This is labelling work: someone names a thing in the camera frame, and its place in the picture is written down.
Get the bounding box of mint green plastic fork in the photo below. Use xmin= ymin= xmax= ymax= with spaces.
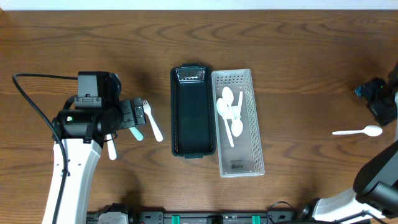
xmin=129 ymin=127 xmax=144 ymax=141

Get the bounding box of white spoon horizontal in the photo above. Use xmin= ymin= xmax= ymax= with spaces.
xmin=332 ymin=125 xmax=383 ymax=137

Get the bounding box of white spoon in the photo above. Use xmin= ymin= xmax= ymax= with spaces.
xmin=216 ymin=98 xmax=234 ymax=147
xmin=231 ymin=91 xmax=243 ymax=137

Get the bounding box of white spoon diagonal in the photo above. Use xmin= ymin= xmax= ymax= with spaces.
xmin=222 ymin=86 xmax=243 ymax=119

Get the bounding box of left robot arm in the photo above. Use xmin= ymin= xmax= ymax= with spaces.
xmin=43 ymin=72 xmax=146 ymax=223

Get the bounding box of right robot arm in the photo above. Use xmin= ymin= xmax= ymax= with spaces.
xmin=297 ymin=66 xmax=397 ymax=223

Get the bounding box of black plastic basket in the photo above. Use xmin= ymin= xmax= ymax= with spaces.
xmin=170 ymin=63 xmax=216 ymax=159

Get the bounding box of clear plastic basket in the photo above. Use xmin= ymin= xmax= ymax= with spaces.
xmin=211 ymin=68 xmax=265 ymax=178

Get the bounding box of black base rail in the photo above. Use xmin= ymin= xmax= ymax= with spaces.
xmin=85 ymin=203 xmax=312 ymax=224

